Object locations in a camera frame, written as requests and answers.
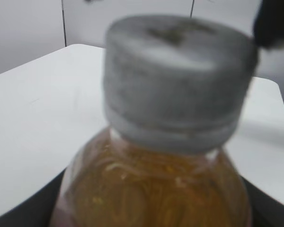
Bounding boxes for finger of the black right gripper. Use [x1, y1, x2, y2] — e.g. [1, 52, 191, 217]
[253, 0, 284, 49]

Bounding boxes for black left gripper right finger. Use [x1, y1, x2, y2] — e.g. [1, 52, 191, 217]
[242, 178, 284, 227]

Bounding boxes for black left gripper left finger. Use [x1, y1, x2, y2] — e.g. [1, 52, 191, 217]
[0, 171, 64, 227]

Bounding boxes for peach oolong tea bottle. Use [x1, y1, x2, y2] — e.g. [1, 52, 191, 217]
[49, 128, 252, 227]

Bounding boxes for grey bottle cap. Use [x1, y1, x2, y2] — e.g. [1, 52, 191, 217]
[103, 15, 258, 153]

